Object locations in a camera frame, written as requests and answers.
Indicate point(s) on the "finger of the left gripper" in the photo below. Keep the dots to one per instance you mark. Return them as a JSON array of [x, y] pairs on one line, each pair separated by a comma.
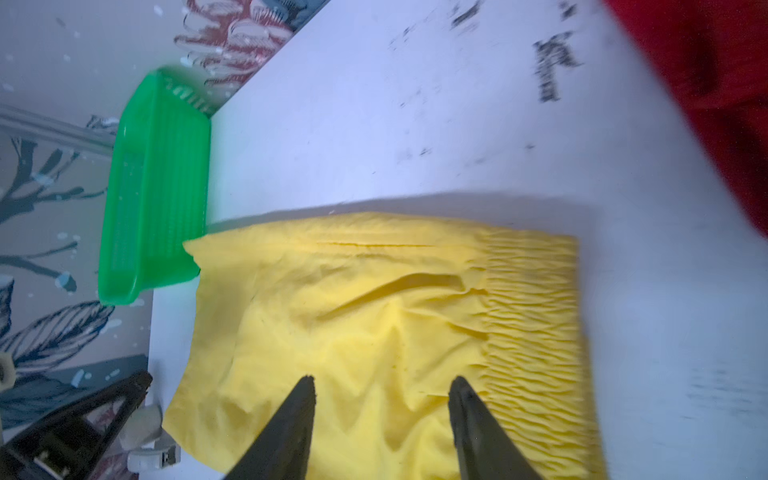
[[65, 444]]

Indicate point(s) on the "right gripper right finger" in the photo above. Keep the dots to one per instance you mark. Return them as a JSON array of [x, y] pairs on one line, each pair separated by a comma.
[[484, 450]]

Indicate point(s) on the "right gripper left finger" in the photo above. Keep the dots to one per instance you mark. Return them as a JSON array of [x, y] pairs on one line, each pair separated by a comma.
[[281, 450]]

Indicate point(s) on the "yellow shorts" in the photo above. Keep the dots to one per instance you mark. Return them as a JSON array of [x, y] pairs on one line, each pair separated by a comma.
[[384, 311]]

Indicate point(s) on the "red shorts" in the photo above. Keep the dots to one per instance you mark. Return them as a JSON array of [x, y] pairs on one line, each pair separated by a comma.
[[712, 56]]

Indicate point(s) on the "small white flat block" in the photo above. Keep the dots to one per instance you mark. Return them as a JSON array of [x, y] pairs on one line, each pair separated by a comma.
[[153, 459]]

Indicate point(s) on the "black-capped white bottle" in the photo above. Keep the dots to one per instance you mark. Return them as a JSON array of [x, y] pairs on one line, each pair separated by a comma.
[[143, 427]]

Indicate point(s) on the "green plastic basket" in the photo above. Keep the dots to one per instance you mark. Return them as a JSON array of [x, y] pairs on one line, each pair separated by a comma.
[[156, 198]]

